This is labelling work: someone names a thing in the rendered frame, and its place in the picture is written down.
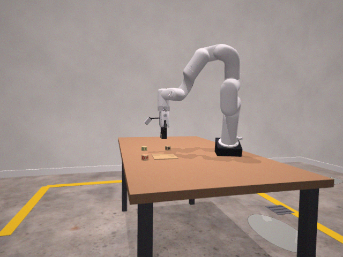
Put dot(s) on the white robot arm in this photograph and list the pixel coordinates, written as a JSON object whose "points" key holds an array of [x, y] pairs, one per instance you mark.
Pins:
{"points": [[230, 103]]}

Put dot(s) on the tan flat mat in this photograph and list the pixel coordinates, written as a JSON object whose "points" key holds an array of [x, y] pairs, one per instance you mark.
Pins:
{"points": [[164, 156]]}

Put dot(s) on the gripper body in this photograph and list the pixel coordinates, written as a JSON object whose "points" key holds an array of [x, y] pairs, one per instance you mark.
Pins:
{"points": [[163, 115]]}

